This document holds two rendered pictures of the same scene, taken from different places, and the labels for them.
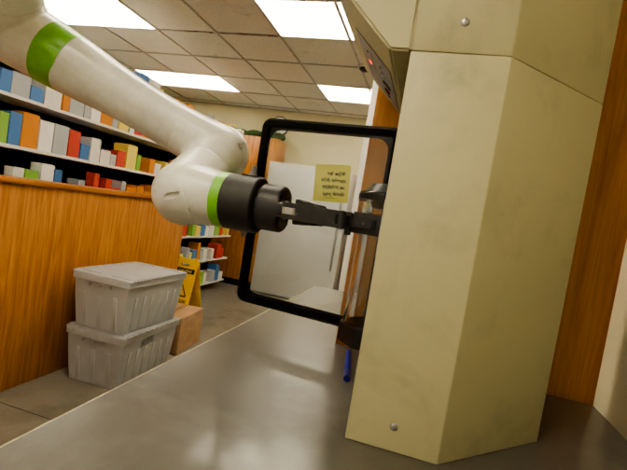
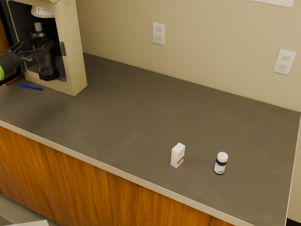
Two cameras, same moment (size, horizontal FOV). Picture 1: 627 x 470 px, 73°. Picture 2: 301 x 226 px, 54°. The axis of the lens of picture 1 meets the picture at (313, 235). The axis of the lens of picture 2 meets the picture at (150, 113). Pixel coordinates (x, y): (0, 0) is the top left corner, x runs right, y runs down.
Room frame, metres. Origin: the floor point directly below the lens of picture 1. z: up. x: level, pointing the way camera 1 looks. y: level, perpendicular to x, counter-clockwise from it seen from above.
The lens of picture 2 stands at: (-0.09, 1.01, 1.83)
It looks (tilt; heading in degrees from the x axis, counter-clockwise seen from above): 40 degrees down; 281
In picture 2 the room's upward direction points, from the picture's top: 2 degrees clockwise
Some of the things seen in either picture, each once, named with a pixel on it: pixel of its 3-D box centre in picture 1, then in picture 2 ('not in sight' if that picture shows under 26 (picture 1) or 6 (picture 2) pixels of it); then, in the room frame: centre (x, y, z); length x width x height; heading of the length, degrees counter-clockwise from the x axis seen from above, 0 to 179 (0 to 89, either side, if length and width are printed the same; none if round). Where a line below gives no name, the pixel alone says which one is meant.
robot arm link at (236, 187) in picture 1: (247, 200); (1, 64); (0.70, 0.12, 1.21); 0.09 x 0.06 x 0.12; 165
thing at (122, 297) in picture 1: (132, 295); not in sight; (2.68, 1.09, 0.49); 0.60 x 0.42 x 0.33; 166
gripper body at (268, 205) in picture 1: (289, 210); (15, 57); (0.68, 0.04, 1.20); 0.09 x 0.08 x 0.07; 75
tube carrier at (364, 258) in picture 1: (383, 267); (44, 54); (0.64, -0.11, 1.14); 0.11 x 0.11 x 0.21
